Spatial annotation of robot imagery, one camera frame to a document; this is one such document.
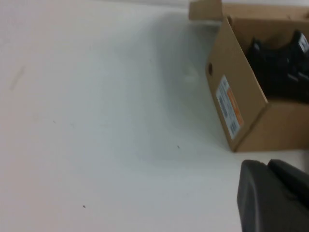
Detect brown cardboard shoe box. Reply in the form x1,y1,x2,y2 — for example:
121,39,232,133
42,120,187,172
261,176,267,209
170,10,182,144
188,0,309,153

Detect black knit sneaker white stripes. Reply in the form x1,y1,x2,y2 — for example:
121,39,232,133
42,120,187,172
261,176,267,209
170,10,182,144
246,29,309,105

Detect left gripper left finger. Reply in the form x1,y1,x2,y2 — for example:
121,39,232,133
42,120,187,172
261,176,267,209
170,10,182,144
236,159,309,232

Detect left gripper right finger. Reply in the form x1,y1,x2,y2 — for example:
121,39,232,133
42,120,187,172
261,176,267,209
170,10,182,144
267,158,309,203

